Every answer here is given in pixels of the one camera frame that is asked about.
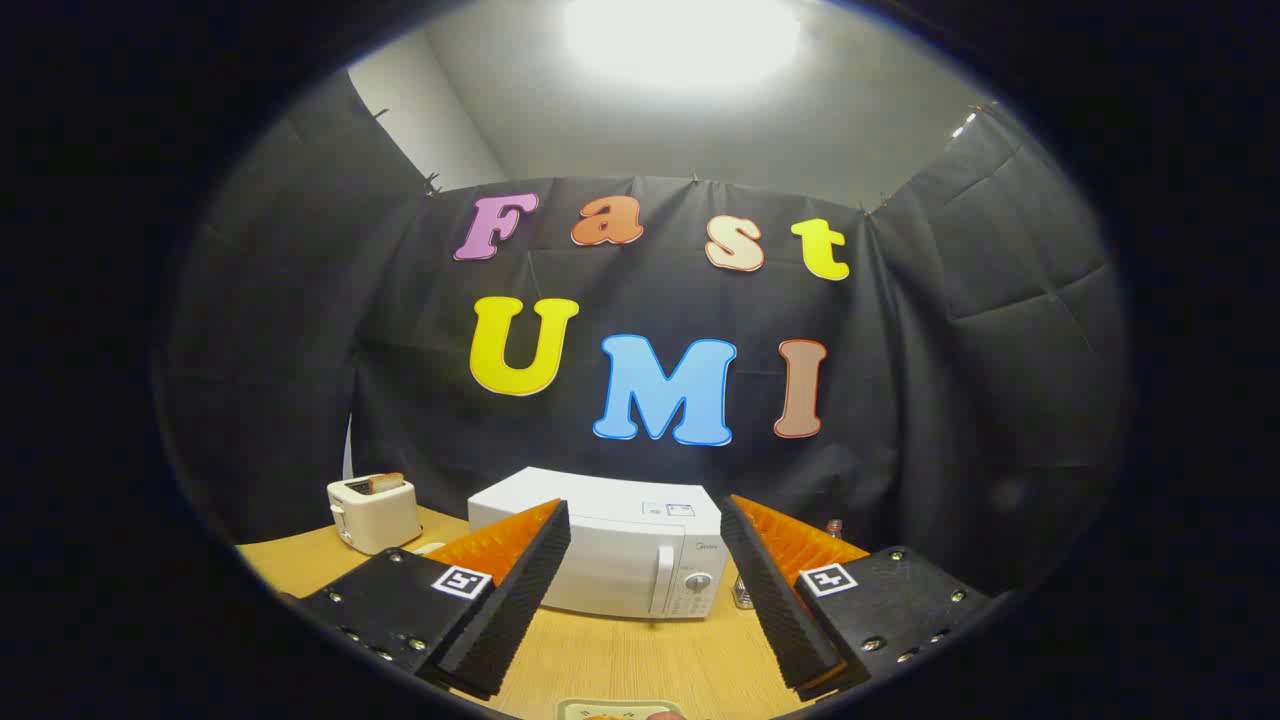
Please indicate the white square plate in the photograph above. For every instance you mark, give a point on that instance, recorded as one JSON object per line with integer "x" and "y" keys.
{"x": 575, "y": 711}

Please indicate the white microwave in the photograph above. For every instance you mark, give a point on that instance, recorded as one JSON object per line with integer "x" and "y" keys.
{"x": 620, "y": 540}

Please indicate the toast slice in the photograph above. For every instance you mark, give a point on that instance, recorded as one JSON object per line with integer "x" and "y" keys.
{"x": 385, "y": 483}

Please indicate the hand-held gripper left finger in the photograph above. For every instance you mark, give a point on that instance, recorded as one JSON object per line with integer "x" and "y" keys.
{"x": 520, "y": 600}

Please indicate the white toaster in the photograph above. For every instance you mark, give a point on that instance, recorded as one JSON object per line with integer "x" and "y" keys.
{"x": 375, "y": 520}

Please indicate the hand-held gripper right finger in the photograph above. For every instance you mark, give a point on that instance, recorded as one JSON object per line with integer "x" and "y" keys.
{"x": 775, "y": 600}

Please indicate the ceiling light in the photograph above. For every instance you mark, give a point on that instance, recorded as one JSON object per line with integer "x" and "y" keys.
{"x": 680, "y": 40}

